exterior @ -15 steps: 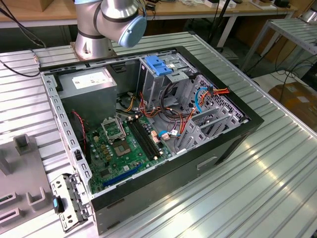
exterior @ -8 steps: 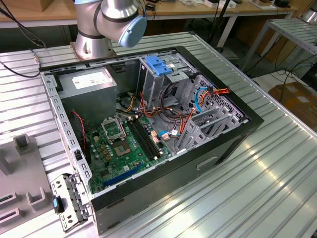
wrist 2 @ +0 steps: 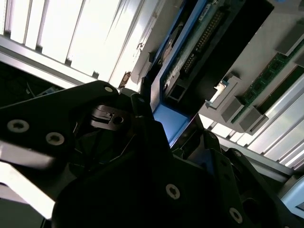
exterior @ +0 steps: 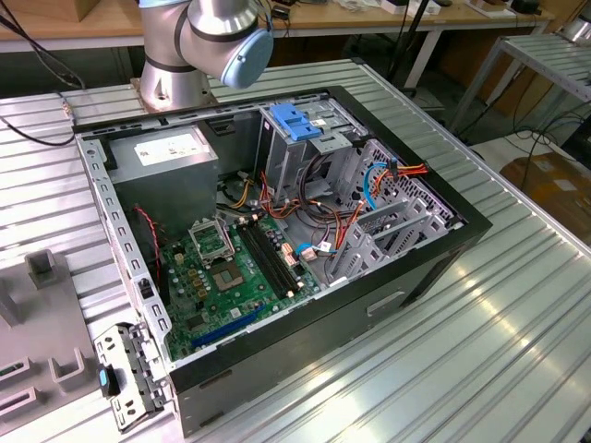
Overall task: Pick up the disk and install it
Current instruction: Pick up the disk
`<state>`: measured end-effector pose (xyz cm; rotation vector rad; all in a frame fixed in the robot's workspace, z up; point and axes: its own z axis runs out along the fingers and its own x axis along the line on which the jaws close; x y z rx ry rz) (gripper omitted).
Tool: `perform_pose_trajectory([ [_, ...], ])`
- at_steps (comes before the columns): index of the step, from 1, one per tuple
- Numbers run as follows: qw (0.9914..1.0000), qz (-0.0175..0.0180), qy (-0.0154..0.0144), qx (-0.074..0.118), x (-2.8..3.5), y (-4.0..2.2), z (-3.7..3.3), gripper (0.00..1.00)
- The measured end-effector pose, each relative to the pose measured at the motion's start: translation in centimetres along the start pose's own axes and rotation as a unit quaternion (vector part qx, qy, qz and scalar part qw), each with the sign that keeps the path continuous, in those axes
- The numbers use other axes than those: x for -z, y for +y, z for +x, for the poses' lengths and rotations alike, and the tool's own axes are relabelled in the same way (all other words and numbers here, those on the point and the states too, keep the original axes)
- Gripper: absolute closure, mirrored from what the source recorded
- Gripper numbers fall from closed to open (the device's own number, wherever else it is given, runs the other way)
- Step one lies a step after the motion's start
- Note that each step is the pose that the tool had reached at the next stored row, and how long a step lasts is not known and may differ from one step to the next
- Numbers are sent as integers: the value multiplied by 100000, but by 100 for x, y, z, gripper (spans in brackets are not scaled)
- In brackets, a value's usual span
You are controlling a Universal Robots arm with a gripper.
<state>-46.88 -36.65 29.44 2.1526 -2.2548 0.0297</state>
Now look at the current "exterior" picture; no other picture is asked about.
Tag grey metal disk bay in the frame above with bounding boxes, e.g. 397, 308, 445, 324
322, 196, 465, 290

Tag black RAM slot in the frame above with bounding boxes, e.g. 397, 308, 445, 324
243, 224, 295, 298
247, 223, 298, 294
252, 222, 302, 292
238, 224, 291, 300

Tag grey metal drive cage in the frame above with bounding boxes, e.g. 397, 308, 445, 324
256, 99, 370, 207

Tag CPU socket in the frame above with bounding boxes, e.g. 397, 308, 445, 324
210, 260, 246, 294

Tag green motherboard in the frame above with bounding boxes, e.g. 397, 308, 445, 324
159, 214, 324, 364

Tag blue plastic drive latch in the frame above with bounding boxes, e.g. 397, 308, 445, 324
270, 103, 322, 142

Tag black open PC case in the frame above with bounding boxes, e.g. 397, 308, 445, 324
71, 85, 494, 439

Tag blue expansion slot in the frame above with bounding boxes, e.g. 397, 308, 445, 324
190, 303, 268, 350

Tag grey power supply unit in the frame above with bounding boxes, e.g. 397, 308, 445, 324
105, 126, 221, 241

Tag long wooden desk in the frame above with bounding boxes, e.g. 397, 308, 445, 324
0, 0, 555, 54

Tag small white box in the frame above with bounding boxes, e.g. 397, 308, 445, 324
381, 0, 440, 15

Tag black latch with blue tab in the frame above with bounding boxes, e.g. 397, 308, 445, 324
95, 363, 122, 399

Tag large brown cardboard box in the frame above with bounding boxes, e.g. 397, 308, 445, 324
501, 154, 591, 241

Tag grey parts rack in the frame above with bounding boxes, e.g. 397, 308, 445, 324
0, 248, 101, 430

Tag metal slat side table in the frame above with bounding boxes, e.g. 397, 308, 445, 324
450, 34, 591, 135

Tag silver metal cylinder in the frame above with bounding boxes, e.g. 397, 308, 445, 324
561, 13, 591, 45

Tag red orange wire bundle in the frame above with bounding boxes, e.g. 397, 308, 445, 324
258, 173, 333, 227

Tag short blue wire white label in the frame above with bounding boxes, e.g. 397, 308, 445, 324
295, 242, 333, 264

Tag thick black cable bundle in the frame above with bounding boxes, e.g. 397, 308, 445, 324
297, 154, 366, 232

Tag yellow black supply wires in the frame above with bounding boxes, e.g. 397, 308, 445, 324
219, 170, 259, 211

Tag thin wire locking lever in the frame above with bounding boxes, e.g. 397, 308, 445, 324
220, 216, 235, 264

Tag blue wire with black plug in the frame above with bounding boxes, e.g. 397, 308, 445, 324
361, 159, 398, 211

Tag metal socket cover frame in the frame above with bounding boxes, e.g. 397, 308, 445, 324
187, 219, 232, 268

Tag red black twisted wire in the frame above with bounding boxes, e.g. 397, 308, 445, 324
133, 205, 163, 285

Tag grey metal card bracket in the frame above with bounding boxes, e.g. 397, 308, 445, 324
93, 321, 175, 435

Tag black cable with silver connector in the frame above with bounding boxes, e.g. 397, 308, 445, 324
0, 90, 78, 147

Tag black hanging cable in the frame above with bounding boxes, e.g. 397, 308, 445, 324
0, 12, 88, 91

